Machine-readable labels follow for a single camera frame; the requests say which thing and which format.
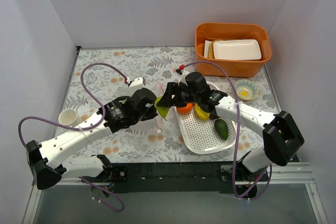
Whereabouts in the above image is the green pear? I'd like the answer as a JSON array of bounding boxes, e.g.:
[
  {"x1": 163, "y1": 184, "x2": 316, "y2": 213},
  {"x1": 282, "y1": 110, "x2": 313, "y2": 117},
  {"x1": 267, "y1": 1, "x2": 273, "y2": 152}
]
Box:
[{"x1": 154, "y1": 96, "x2": 170, "y2": 119}]

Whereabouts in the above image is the clear zip top bag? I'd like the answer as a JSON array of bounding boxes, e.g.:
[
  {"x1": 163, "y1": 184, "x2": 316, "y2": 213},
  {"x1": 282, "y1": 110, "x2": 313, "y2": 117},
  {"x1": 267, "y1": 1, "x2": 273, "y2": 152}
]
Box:
[{"x1": 154, "y1": 82, "x2": 170, "y2": 134}]

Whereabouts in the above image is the dark green avocado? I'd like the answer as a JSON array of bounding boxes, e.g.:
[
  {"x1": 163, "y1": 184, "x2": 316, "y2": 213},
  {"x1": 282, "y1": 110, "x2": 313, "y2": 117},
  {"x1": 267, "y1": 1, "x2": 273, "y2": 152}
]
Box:
[{"x1": 214, "y1": 119, "x2": 229, "y2": 141}]

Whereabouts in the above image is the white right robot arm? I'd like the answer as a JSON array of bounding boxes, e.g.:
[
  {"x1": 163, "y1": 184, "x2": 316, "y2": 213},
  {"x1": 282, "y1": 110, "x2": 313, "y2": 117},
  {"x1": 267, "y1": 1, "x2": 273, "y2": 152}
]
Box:
[{"x1": 155, "y1": 72, "x2": 304, "y2": 181}]

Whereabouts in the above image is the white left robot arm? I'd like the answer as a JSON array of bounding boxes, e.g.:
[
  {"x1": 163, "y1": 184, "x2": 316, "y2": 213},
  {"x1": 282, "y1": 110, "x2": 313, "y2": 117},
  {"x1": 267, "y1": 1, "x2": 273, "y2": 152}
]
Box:
[{"x1": 26, "y1": 88, "x2": 157, "y2": 190}]

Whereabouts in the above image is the orange fruit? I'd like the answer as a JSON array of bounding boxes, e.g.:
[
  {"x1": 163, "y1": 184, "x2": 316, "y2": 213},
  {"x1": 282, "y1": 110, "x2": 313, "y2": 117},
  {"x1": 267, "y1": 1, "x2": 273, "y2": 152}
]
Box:
[{"x1": 176, "y1": 103, "x2": 193, "y2": 114}]

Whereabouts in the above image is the yellow star fruit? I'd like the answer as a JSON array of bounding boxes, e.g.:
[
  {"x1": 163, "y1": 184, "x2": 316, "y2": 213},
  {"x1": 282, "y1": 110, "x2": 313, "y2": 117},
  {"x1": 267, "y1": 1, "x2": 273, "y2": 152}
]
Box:
[{"x1": 194, "y1": 103, "x2": 210, "y2": 121}]

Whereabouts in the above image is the yellow plate in tub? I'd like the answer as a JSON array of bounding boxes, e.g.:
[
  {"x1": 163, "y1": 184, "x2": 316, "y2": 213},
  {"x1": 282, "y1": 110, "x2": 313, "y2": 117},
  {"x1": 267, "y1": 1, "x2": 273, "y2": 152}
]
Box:
[{"x1": 204, "y1": 40, "x2": 214, "y2": 59}]

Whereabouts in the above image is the white perforated plastic basket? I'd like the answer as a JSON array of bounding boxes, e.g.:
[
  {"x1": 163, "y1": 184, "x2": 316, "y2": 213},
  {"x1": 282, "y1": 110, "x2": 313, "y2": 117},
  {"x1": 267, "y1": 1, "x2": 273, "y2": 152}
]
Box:
[{"x1": 174, "y1": 81, "x2": 237, "y2": 155}]

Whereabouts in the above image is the white rectangular plate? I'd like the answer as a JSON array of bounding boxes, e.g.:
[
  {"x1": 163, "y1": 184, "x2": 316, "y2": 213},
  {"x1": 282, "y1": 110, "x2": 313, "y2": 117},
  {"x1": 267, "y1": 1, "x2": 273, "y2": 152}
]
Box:
[{"x1": 213, "y1": 39, "x2": 262, "y2": 60}]

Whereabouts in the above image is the small patterned bowl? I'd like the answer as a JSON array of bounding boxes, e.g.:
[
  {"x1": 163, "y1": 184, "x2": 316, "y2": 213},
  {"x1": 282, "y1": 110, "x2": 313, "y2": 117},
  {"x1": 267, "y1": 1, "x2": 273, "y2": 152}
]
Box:
[{"x1": 235, "y1": 79, "x2": 259, "y2": 101}]

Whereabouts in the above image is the white cup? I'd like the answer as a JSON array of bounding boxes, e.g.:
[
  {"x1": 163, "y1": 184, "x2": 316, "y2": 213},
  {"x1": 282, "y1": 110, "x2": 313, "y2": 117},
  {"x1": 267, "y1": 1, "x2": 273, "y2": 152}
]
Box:
[{"x1": 58, "y1": 109, "x2": 81, "y2": 127}]

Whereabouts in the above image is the orange plastic tub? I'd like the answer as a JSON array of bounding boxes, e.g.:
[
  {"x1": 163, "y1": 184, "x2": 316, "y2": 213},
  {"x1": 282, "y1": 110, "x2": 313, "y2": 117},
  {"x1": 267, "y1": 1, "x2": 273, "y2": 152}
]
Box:
[{"x1": 195, "y1": 23, "x2": 272, "y2": 78}]

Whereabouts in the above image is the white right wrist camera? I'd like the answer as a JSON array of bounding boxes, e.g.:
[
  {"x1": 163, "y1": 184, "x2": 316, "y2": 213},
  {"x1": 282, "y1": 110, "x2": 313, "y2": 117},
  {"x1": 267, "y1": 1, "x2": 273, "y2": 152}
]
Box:
[{"x1": 176, "y1": 65, "x2": 190, "y2": 85}]

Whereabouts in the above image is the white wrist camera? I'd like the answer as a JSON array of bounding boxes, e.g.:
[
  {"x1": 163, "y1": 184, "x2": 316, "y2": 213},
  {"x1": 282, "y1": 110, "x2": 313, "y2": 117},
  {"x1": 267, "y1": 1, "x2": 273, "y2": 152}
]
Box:
[
  {"x1": 176, "y1": 65, "x2": 190, "y2": 85},
  {"x1": 128, "y1": 77, "x2": 145, "y2": 96}
]

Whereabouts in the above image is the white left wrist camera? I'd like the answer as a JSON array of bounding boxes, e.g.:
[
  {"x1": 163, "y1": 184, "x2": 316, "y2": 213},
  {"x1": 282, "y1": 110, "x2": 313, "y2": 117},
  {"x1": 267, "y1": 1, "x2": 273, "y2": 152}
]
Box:
[{"x1": 128, "y1": 77, "x2": 145, "y2": 96}]

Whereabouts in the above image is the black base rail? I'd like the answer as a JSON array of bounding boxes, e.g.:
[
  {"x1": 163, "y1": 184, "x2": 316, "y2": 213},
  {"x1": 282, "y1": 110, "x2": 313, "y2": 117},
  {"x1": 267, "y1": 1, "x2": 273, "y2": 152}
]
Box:
[{"x1": 81, "y1": 159, "x2": 271, "y2": 198}]

